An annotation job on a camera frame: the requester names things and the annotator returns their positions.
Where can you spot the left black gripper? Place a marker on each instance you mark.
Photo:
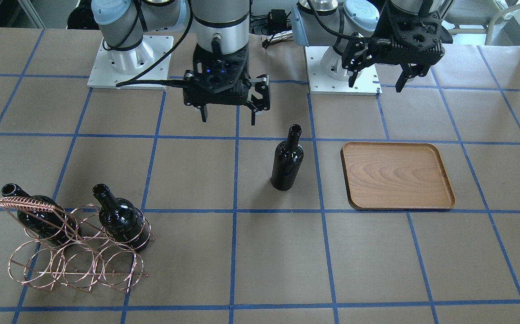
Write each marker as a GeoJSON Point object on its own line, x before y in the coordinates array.
{"type": "Point", "coordinates": [353, 55]}

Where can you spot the white chair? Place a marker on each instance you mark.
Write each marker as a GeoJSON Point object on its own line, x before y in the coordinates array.
{"type": "Point", "coordinates": [479, 16]}

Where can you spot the black power adapter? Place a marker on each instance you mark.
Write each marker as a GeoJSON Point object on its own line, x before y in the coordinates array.
{"type": "Point", "coordinates": [277, 17]}

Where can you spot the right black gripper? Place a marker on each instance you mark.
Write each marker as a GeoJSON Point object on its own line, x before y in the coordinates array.
{"type": "Point", "coordinates": [258, 93]}

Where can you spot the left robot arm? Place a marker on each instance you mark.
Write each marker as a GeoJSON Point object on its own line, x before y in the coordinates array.
{"type": "Point", "coordinates": [345, 40]}

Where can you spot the copper wire wine basket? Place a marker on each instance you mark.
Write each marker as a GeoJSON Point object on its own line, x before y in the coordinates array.
{"type": "Point", "coordinates": [89, 258]}

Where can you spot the dark wine bottle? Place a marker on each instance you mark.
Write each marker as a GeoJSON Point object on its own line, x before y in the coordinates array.
{"type": "Point", "coordinates": [46, 224]}
{"type": "Point", "coordinates": [121, 220]}
{"type": "Point", "coordinates": [287, 160]}

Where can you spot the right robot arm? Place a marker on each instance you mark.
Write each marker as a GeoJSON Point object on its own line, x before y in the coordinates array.
{"type": "Point", "coordinates": [129, 57]}

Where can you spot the wooden tray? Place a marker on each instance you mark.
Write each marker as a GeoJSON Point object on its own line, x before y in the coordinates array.
{"type": "Point", "coordinates": [396, 176]}

